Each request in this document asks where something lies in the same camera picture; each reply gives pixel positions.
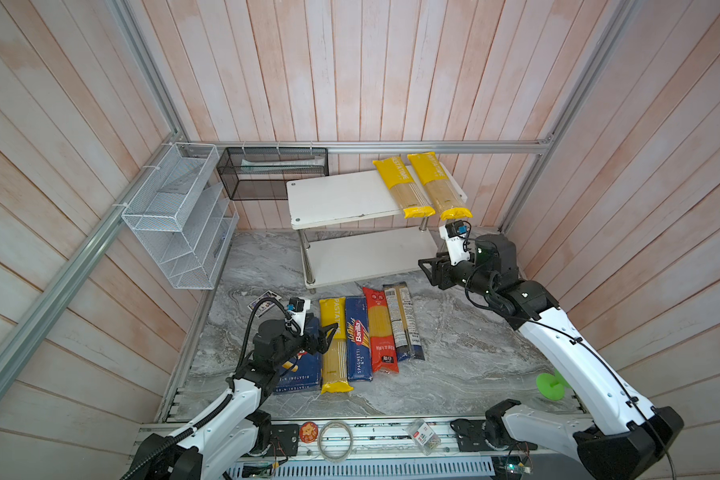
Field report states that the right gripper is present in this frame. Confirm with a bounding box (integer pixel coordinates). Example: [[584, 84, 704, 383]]
[[417, 250, 492, 301]]

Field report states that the yellow pastatime spaghetti bag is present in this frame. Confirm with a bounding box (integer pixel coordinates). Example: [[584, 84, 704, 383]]
[[407, 152, 473, 221], [373, 156, 435, 219], [320, 297, 353, 394]]

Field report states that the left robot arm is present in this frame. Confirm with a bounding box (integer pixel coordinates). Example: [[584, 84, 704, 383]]
[[122, 320, 339, 479]]

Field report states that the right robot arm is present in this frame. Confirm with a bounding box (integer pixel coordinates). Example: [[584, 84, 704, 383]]
[[418, 221, 684, 479]]

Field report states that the white two-tier shelf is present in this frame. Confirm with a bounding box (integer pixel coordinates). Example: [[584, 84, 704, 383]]
[[286, 171, 438, 290]]

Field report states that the blue Barilla spaghetti box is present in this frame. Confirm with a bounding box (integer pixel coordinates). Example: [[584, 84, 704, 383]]
[[345, 296, 373, 382]]

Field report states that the blue Barilla rigatoni box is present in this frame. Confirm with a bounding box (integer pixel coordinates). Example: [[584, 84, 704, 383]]
[[272, 317, 323, 395]]

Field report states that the red spaghetti bag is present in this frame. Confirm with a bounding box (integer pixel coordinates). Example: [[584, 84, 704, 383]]
[[363, 288, 399, 373]]

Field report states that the small card on floor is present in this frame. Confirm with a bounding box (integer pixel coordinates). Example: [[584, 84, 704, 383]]
[[247, 290, 282, 317]]

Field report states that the clear blue spaghetti bag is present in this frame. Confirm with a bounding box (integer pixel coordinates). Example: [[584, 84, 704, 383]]
[[383, 282, 425, 362]]

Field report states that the red round sticker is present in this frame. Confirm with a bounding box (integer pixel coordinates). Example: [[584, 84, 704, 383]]
[[299, 421, 319, 444]]

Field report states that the small clear plastic box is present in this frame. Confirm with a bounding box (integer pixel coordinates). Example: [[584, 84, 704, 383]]
[[406, 418, 441, 455]]

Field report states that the green round object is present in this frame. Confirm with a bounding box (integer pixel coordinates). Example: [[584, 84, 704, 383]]
[[536, 370, 570, 401]]

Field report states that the clear tape ring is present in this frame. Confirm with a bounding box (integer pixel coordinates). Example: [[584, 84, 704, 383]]
[[317, 420, 355, 463]]

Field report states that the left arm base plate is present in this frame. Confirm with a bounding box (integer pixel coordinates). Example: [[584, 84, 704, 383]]
[[242, 423, 301, 460]]

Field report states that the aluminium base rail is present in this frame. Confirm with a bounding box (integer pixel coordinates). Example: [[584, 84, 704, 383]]
[[133, 412, 626, 466]]

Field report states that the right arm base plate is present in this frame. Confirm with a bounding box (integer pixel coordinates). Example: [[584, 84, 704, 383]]
[[450, 418, 538, 453]]

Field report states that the black wire mesh basket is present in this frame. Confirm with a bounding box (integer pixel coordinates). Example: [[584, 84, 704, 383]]
[[217, 146, 330, 201]]

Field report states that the white wire mesh organizer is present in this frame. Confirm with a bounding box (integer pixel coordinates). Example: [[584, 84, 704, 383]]
[[122, 143, 239, 290]]

